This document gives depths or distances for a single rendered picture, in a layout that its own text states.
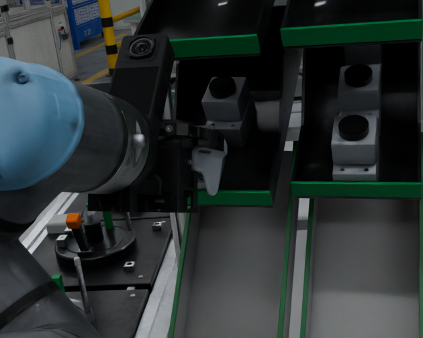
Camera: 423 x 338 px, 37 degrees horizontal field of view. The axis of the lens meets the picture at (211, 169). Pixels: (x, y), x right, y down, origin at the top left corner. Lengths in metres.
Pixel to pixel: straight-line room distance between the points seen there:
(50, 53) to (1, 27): 0.95
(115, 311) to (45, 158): 0.60
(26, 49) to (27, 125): 6.61
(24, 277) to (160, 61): 0.24
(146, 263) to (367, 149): 0.52
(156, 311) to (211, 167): 0.37
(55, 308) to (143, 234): 0.76
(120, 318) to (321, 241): 0.31
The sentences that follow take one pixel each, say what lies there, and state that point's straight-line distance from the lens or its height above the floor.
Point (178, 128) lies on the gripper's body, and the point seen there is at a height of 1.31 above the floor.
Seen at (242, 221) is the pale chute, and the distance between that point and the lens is 0.81.
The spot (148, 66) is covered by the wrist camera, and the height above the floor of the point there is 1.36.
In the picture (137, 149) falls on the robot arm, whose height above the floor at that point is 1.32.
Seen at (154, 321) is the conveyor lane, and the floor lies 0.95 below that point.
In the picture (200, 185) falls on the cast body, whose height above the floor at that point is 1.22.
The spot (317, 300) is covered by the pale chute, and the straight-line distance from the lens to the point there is 0.78.
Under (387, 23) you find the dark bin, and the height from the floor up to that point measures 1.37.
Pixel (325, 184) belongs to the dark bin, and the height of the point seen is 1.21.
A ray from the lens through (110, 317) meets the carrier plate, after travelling 0.94.
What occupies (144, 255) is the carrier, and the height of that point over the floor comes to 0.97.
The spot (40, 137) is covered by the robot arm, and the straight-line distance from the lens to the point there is 0.35.
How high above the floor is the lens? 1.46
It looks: 20 degrees down
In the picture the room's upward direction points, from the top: 7 degrees counter-clockwise
